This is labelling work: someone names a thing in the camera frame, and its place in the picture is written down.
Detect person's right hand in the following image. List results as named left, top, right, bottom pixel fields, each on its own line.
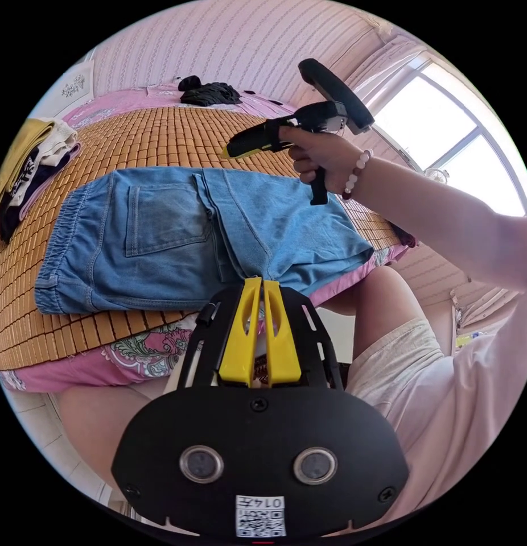
left=278, top=125, right=372, bottom=202

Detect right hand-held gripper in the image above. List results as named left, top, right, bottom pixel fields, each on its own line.
left=220, top=100, right=348, bottom=206

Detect bed with woven mat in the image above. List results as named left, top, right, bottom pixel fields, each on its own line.
left=0, top=83, right=421, bottom=394

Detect pile of clothes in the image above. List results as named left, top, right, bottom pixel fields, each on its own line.
left=0, top=117, right=82, bottom=245

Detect window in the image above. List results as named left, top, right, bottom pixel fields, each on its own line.
left=365, top=59, right=527, bottom=218

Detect person's body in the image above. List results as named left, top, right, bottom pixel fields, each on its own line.
left=57, top=265, right=527, bottom=526

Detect black garment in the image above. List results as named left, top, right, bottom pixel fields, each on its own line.
left=178, top=75, right=243, bottom=107

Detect person's right forearm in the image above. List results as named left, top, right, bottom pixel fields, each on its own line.
left=342, top=148, right=527, bottom=295

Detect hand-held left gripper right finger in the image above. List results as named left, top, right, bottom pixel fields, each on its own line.
left=263, top=279, right=302, bottom=383

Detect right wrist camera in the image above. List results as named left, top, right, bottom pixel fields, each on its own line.
left=298, top=58, right=374, bottom=136

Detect pale pink curtain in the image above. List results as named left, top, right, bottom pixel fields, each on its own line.
left=344, top=35, right=427, bottom=113

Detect light blue jeans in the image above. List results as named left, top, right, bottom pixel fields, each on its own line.
left=34, top=166, right=374, bottom=316

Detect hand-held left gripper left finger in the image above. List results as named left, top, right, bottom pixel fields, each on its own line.
left=218, top=276, right=263, bottom=383

